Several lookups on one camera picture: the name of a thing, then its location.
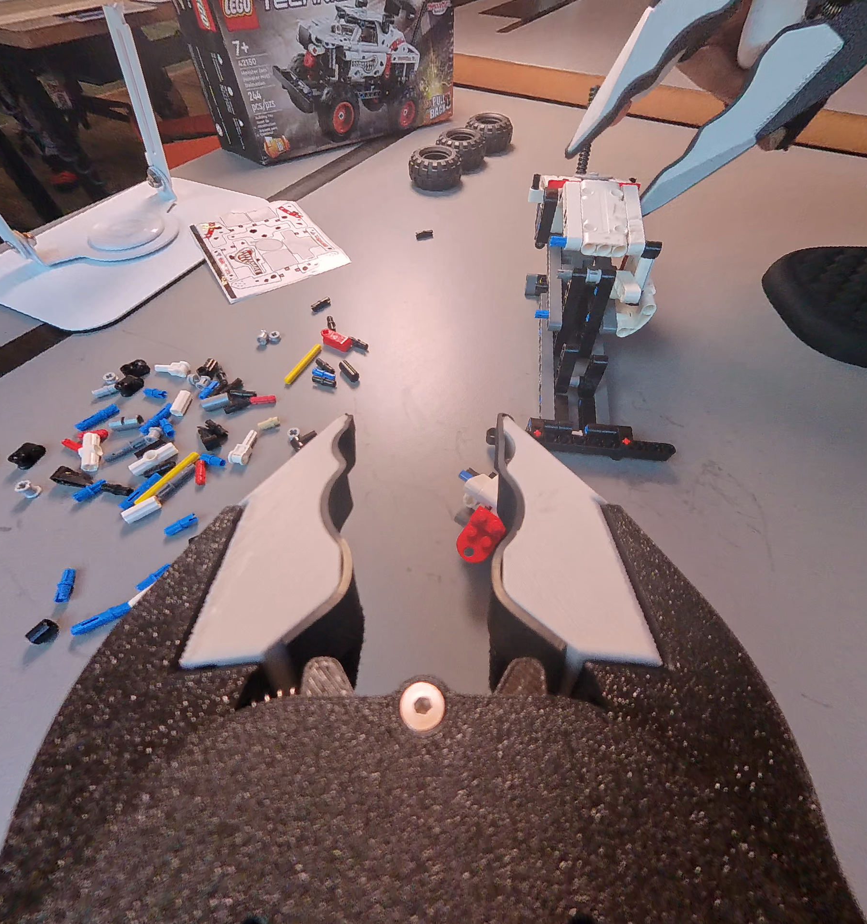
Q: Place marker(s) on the white book stand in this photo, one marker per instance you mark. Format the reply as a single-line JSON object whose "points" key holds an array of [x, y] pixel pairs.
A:
{"points": [[116, 238]]}

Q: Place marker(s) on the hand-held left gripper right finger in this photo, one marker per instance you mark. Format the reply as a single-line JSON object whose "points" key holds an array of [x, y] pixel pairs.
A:
{"points": [[571, 571]]}

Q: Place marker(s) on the black toy tyre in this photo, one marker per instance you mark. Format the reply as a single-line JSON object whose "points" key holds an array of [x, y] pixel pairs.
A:
{"points": [[434, 169], [465, 145], [491, 130]]}

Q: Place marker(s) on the small white toy brick assembly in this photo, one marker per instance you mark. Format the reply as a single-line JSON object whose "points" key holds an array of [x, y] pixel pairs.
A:
{"points": [[477, 520]]}

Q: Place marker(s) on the toy set cardboard box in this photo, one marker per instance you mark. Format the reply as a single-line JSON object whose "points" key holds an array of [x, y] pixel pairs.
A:
{"points": [[318, 80]]}

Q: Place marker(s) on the black wrist rest pad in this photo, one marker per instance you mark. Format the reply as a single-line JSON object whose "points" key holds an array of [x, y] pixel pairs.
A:
{"points": [[838, 303]]}

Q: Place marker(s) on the white sticker sheet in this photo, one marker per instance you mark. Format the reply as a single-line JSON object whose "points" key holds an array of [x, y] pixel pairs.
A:
{"points": [[268, 253]]}

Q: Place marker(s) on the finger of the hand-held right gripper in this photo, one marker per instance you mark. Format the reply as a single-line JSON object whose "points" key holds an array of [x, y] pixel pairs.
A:
{"points": [[758, 116], [650, 65]]}

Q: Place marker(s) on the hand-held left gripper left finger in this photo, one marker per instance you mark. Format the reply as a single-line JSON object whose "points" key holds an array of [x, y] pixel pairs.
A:
{"points": [[275, 571]]}

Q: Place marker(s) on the pile of small toy brick parts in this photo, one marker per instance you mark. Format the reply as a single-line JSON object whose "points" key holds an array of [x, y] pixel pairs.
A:
{"points": [[145, 433]]}

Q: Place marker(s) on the grey desk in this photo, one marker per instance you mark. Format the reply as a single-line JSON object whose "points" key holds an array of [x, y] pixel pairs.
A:
{"points": [[751, 477]]}

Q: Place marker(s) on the black toy vehicle chassis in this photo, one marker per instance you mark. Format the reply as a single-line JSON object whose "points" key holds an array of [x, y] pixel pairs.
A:
{"points": [[592, 289]]}

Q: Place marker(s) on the person's right hand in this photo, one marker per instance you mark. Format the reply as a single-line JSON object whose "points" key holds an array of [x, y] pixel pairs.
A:
{"points": [[744, 36]]}

